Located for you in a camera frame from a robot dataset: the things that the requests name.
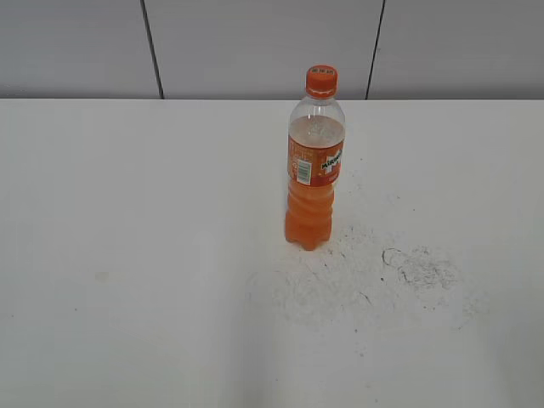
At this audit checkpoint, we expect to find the orange soda plastic bottle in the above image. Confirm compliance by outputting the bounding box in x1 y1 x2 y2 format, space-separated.
285 95 345 251

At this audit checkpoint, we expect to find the orange bottle cap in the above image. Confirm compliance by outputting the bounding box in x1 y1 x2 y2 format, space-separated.
305 65 338 99

